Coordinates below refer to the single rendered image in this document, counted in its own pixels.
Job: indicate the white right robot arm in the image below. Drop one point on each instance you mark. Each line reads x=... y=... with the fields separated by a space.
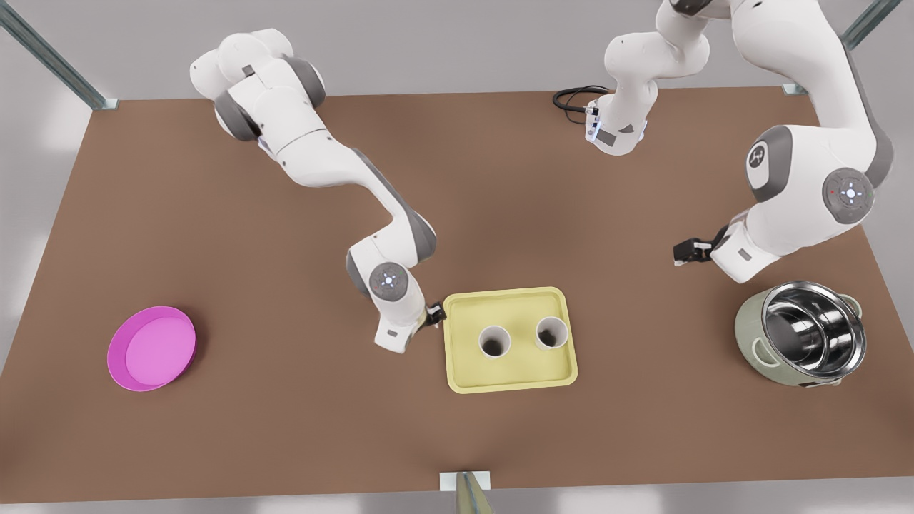
x=307 y=150

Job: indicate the pink round plate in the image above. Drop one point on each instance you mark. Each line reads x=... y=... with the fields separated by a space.
x=151 y=350

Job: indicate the white IKEA cup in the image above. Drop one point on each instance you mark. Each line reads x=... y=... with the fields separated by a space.
x=551 y=333
x=494 y=341

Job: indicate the silver frame post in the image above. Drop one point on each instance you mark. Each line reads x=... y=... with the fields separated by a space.
x=468 y=492
x=50 y=61
x=864 y=25

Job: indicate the yellow rectangular tray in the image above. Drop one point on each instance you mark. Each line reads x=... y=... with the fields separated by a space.
x=510 y=371

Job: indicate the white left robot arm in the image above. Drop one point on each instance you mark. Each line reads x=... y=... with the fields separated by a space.
x=800 y=207

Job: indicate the green pot with steel interior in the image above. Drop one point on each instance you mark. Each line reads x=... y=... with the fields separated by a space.
x=807 y=335

